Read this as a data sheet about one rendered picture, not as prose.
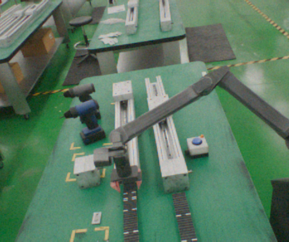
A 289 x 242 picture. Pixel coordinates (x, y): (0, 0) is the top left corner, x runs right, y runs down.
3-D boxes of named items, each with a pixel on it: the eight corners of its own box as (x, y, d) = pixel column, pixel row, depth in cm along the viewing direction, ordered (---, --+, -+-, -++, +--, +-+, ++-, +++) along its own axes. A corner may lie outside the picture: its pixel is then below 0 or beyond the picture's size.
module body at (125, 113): (141, 181, 127) (137, 166, 122) (118, 184, 127) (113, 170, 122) (133, 92, 193) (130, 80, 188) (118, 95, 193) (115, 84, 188)
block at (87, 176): (106, 183, 129) (100, 167, 124) (79, 190, 129) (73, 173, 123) (105, 168, 137) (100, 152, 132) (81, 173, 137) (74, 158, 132)
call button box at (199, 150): (209, 156, 132) (208, 145, 129) (187, 160, 133) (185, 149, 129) (204, 145, 139) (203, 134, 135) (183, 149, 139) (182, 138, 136)
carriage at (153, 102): (173, 120, 149) (171, 109, 146) (151, 124, 150) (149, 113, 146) (168, 104, 163) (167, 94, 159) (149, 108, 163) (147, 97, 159)
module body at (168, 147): (185, 173, 126) (183, 158, 121) (162, 177, 126) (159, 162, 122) (161, 87, 192) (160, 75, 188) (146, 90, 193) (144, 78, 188)
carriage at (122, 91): (134, 103, 171) (131, 92, 167) (115, 106, 171) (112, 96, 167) (132, 89, 184) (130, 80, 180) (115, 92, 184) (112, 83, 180)
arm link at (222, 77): (220, 55, 108) (217, 65, 118) (195, 82, 108) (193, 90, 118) (326, 138, 100) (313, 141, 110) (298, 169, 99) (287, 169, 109)
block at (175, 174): (195, 188, 119) (194, 171, 113) (165, 193, 119) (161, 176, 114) (191, 172, 126) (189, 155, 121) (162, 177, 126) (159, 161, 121)
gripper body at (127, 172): (113, 172, 120) (108, 158, 116) (137, 167, 120) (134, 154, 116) (112, 184, 115) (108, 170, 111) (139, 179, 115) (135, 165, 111)
